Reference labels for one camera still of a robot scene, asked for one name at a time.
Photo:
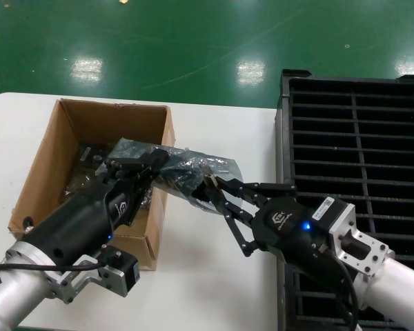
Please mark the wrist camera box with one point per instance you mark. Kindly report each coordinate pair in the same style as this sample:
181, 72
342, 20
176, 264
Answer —
124, 272
326, 208

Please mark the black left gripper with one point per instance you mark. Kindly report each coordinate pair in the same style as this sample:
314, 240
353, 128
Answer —
76, 224

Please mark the silver right camera bracket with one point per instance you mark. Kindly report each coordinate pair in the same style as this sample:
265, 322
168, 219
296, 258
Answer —
376, 251

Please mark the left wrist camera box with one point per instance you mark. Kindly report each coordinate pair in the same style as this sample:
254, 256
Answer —
124, 272

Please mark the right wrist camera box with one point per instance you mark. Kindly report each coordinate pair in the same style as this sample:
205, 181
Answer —
326, 208

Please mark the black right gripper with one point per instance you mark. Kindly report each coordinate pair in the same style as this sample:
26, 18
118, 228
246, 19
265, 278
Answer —
290, 227

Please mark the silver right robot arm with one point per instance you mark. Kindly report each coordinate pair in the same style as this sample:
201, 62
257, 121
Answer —
400, 293

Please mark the silver camera bracket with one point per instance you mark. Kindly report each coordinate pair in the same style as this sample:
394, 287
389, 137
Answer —
79, 279
376, 251

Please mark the bagged graphics card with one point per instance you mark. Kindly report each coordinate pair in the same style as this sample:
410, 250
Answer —
86, 155

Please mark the brown cardboard box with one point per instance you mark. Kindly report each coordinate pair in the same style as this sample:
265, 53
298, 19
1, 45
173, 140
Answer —
89, 117

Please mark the silver antistatic bag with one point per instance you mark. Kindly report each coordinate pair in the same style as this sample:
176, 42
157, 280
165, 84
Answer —
189, 165

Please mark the black slotted divider container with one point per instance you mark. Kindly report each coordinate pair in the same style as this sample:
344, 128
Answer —
383, 145

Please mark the silver left camera bracket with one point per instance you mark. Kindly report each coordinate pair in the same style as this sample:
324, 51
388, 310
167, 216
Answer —
79, 279

